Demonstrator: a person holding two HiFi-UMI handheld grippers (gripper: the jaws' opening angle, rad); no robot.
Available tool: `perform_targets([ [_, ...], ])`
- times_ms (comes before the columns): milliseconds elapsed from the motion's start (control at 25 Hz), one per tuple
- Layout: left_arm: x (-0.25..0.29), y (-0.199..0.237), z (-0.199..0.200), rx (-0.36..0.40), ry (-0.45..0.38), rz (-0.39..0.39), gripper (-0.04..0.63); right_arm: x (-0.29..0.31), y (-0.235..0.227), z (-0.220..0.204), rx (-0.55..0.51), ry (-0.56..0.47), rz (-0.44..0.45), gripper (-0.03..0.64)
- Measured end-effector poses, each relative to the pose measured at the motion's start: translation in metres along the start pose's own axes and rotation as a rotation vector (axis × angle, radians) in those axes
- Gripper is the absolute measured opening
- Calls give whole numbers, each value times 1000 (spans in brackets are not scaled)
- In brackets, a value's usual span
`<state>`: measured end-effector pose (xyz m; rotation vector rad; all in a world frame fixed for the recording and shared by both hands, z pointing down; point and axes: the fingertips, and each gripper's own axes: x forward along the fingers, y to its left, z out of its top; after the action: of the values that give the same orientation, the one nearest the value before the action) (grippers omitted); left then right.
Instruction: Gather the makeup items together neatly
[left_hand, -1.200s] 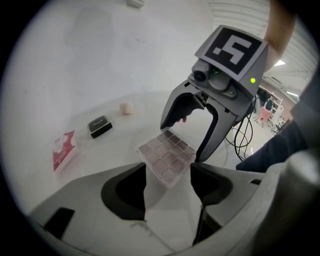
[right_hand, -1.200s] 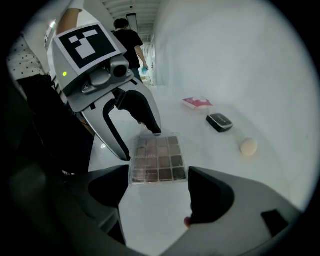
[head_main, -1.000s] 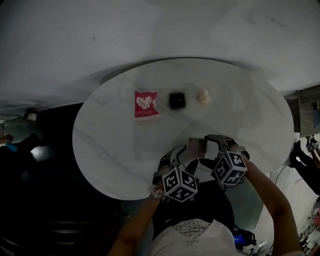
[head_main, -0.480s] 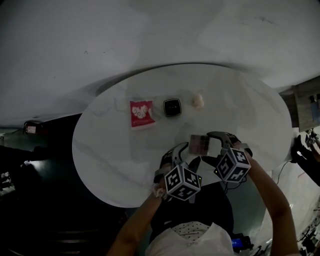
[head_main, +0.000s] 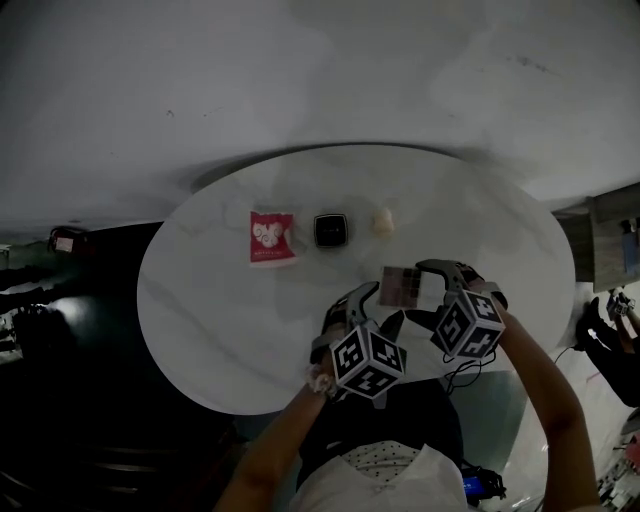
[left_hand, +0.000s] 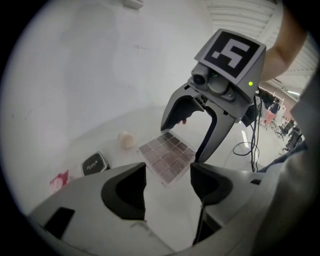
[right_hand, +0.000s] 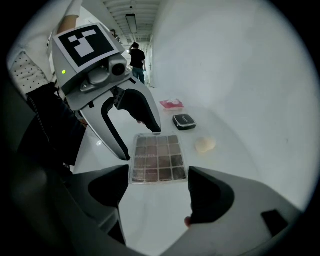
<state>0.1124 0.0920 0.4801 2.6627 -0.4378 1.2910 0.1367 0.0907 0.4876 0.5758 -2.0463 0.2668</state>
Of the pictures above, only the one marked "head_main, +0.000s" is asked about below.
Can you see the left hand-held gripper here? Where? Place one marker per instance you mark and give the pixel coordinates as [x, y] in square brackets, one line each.
[370, 360]

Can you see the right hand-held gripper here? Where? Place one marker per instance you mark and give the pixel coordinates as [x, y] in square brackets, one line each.
[470, 325]

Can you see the clear patterned small packet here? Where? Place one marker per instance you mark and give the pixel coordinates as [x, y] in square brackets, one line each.
[402, 287]

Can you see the small cream round object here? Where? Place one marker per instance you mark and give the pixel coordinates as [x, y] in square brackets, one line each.
[383, 221]

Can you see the small black square box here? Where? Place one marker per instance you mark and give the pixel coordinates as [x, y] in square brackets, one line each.
[331, 231]

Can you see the red snack packet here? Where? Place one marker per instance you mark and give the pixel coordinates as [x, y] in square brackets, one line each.
[271, 239]

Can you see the person's left forearm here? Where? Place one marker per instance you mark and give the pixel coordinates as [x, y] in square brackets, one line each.
[270, 450]

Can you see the person's right forearm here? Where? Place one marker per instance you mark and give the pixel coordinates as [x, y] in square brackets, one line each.
[555, 410]

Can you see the white oval marble table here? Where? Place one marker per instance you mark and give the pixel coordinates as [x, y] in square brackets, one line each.
[215, 300]

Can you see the person's right hand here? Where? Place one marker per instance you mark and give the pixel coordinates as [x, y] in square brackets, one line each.
[487, 287]

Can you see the white wrist scrunchie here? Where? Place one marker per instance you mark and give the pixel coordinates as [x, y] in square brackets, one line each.
[320, 381]

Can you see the person's black garment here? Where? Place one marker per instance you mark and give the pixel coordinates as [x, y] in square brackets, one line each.
[415, 425]

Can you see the person's white dotted top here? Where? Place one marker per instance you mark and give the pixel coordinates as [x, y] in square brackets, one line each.
[380, 487]

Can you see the grey side desk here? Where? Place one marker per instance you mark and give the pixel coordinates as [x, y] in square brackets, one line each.
[605, 235]

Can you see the black device with blue screen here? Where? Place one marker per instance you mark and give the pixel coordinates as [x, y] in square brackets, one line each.
[482, 484]

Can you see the red fire extinguisher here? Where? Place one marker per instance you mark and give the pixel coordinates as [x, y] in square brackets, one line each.
[67, 241]

